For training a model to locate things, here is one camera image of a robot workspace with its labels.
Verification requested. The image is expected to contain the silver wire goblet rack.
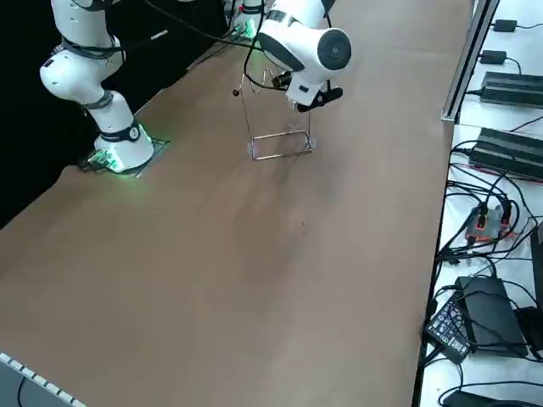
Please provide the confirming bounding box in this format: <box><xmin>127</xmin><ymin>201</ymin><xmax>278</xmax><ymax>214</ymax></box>
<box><xmin>231</xmin><ymin>67</ymin><xmax>318</xmax><ymax>162</ymax></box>

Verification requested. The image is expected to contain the red black wire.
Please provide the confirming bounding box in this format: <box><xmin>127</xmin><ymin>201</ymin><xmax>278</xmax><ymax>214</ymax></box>
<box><xmin>511</xmin><ymin>116</ymin><xmax>543</xmax><ymax>132</ymax></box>

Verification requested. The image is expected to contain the black adapter with labels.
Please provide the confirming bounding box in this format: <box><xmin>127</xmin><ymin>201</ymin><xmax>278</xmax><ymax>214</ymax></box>
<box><xmin>423</xmin><ymin>296</ymin><xmax>479</xmax><ymax>365</ymax></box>

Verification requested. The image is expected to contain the large black power supply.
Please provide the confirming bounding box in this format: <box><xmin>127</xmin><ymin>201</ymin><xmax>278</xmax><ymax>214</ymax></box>
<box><xmin>479</xmin><ymin>70</ymin><xmax>543</xmax><ymax>110</ymax></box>
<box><xmin>467</xmin><ymin>125</ymin><xmax>543</xmax><ymax>184</ymax></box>

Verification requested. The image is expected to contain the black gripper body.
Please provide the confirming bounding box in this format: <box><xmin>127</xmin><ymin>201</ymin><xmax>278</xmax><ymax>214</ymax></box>
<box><xmin>295</xmin><ymin>80</ymin><xmax>344</xmax><ymax>114</ymax></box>

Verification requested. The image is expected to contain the big black adapter box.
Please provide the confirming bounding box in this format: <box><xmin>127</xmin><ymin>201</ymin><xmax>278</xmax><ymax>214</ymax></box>
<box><xmin>454</xmin><ymin>275</ymin><xmax>529</xmax><ymax>360</ymax></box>

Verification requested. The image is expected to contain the aluminium camera post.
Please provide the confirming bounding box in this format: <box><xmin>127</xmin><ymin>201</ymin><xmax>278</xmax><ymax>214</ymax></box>
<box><xmin>440</xmin><ymin>0</ymin><xmax>502</xmax><ymax>125</ymax></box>

